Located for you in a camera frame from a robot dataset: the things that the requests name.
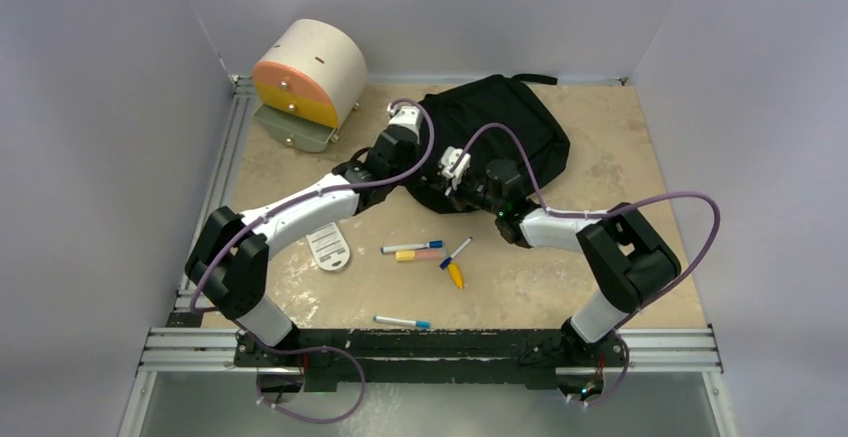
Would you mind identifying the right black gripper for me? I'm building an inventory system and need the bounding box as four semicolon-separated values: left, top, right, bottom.
432;169;503;216

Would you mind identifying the black student backpack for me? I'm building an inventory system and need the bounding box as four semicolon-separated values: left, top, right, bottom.
405;73;571;214

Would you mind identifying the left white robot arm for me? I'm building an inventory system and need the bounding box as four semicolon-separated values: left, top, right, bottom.
184;124;435;366

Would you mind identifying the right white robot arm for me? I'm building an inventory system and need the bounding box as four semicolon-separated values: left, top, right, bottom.
438;148;682;364

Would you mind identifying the white marker blue cap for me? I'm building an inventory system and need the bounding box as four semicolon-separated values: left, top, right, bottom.
380;240;443;254

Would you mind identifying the upright white marker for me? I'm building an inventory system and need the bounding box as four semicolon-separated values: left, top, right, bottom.
439;237;473;270

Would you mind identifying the yellow pink highlighter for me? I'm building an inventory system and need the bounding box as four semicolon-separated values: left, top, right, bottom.
395;248;447;262

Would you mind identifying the cream round drawer cabinet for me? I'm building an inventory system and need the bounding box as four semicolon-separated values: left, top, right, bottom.
251;19;368;153

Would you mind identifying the white oval label card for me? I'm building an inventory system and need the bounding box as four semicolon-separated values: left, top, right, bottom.
306;222;351;273

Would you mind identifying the white marker lying lower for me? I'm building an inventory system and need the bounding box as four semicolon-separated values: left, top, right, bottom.
373;315;431;329

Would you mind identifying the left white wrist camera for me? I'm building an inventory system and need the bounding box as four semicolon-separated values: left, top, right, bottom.
387;104;424;142

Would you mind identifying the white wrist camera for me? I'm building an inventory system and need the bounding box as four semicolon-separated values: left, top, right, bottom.
387;104;424;142
439;146;471;197

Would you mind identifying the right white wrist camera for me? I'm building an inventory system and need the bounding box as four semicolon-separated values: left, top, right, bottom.
439;146;471;197

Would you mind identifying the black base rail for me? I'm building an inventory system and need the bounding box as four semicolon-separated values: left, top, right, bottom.
234;329;627;396

